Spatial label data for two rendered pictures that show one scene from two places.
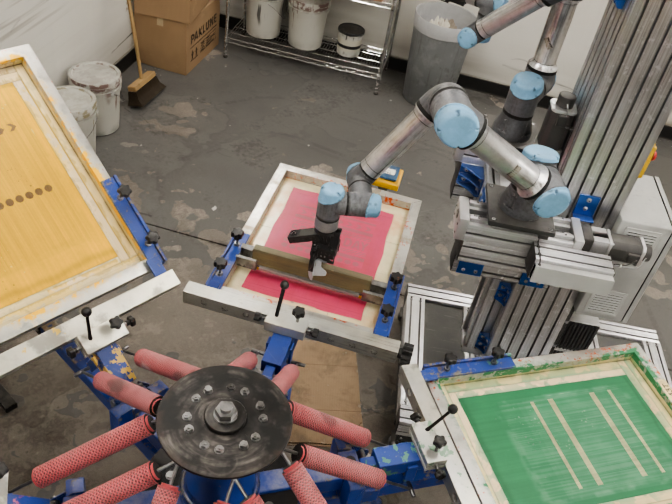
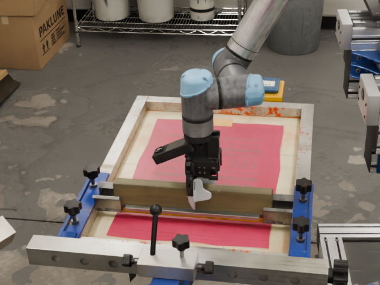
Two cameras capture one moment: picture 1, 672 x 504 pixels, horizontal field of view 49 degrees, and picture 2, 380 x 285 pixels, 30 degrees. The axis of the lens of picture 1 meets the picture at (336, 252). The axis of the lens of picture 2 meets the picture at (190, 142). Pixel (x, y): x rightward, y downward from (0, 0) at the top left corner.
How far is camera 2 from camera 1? 0.68 m
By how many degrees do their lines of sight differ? 10
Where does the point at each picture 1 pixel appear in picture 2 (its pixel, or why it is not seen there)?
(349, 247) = (236, 168)
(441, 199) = (333, 136)
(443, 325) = (371, 263)
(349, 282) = (244, 202)
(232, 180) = (101, 158)
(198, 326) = not seen: outside the picture
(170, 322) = not seen: outside the picture
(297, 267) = (173, 196)
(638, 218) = not seen: outside the picture
